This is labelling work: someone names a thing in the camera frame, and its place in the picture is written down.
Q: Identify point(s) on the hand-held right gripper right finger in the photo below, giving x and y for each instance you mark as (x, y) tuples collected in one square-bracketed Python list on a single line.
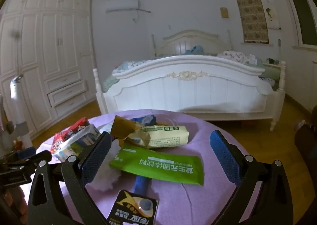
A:
[(224, 158)]

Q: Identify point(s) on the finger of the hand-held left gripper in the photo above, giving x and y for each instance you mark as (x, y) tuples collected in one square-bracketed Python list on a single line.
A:
[(26, 153), (40, 157)]

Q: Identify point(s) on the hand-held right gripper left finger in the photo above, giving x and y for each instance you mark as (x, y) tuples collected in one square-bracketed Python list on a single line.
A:
[(96, 155)]

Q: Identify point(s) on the blue floral packet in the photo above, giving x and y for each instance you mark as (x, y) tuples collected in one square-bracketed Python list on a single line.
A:
[(146, 119)]

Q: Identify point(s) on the green drink powder packet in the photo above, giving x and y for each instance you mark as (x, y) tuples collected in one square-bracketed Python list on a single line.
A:
[(161, 163)]

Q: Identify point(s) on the white and blue milk carton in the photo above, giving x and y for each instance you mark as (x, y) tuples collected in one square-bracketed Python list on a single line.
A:
[(74, 144)]

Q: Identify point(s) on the red printed box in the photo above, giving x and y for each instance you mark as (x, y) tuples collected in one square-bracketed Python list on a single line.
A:
[(66, 134)]

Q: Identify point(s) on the mustard orange wrapper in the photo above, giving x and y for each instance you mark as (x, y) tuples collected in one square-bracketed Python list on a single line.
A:
[(121, 126)]

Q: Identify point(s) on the purple table cloth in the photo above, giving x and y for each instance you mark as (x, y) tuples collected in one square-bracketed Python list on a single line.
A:
[(198, 202)]

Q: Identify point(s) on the cream food packet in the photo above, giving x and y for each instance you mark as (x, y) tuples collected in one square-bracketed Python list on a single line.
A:
[(168, 136)]

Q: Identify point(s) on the black battery card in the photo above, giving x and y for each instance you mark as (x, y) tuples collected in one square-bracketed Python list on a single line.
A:
[(128, 212)]

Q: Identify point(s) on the green bed sheet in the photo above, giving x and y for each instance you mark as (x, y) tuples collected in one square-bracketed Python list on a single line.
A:
[(110, 84)]

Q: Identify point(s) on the white wooden bed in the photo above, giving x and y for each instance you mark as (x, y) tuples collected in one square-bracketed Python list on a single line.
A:
[(185, 91)]

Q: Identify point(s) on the dark brown furniture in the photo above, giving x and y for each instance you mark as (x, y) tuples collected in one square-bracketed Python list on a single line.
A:
[(307, 143)]

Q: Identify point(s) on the light blue blanket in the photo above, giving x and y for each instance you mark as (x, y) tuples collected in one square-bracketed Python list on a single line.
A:
[(128, 65)]

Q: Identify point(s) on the floral quilt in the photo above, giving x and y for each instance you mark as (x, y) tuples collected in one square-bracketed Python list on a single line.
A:
[(235, 56)]

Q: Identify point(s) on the white nightstand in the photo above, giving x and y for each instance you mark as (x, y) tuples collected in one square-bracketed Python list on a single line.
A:
[(272, 62)]

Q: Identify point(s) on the blue cloth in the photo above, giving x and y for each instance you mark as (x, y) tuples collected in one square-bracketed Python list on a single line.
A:
[(195, 49)]

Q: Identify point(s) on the white wardrobe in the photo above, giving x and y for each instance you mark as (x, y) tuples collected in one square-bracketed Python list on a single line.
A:
[(62, 42)]

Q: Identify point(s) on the patterned window blind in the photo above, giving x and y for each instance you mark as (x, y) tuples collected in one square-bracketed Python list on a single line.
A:
[(251, 14)]

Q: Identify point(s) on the white air conditioner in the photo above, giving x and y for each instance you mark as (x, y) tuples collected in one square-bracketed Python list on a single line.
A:
[(121, 6)]

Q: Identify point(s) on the air conditioner pipe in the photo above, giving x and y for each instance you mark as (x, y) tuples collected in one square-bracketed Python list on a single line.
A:
[(142, 11)]

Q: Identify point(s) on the white framed window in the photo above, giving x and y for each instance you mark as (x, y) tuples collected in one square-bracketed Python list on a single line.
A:
[(303, 19)]

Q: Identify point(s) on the yellow wall poster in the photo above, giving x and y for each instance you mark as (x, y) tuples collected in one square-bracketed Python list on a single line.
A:
[(224, 12)]

